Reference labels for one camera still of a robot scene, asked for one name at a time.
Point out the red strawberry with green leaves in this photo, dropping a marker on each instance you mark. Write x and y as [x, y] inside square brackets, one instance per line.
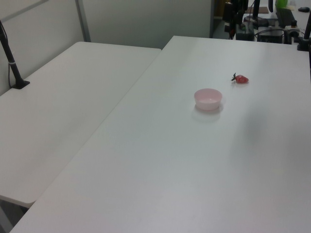
[241, 79]

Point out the pink plastic bowl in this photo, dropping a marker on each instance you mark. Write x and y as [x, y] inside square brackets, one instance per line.
[208, 102]

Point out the dark equipment rack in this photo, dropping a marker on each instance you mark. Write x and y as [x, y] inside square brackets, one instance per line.
[234, 19]

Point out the black control box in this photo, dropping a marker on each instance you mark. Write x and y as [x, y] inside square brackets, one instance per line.
[272, 36]

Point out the black monitor stand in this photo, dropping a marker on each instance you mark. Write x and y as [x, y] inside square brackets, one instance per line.
[256, 12]

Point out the brown flat board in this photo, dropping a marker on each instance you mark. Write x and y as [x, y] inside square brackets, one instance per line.
[263, 10]

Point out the black keyboard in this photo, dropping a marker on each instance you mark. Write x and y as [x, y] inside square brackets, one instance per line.
[286, 17]

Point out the green round object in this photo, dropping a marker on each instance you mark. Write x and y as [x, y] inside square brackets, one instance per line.
[281, 3]

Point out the black computer mouse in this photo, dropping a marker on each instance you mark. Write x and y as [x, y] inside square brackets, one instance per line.
[304, 9]

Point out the black camera pole with base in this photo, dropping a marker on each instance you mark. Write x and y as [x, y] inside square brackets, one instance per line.
[15, 70]

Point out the black clamp camera stand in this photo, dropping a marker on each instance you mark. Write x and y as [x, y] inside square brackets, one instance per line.
[303, 44]

